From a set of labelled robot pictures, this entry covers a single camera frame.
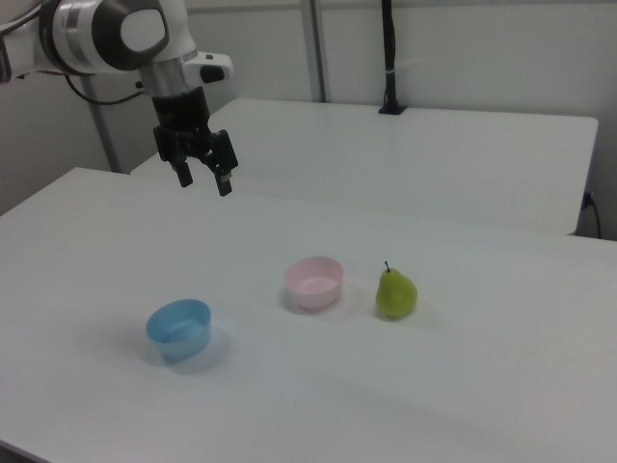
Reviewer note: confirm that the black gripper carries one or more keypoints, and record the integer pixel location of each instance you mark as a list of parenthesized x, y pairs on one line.
[(182, 116)]

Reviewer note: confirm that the green pear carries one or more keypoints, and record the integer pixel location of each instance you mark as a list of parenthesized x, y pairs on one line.
[(396, 294)]

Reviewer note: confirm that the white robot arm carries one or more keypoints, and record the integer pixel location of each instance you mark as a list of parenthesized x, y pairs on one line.
[(96, 29)]

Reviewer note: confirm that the pink plastic bowl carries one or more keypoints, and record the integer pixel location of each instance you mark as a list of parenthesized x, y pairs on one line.
[(313, 284)]

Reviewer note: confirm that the blue plastic bowl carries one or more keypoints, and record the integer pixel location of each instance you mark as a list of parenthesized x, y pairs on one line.
[(179, 330)]

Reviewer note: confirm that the white side table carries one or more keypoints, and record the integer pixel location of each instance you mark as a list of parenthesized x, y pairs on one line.
[(385, 159)]

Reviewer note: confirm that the grey partition post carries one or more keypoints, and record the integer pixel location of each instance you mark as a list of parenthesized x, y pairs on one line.
[(317, 48), (103, 130)]

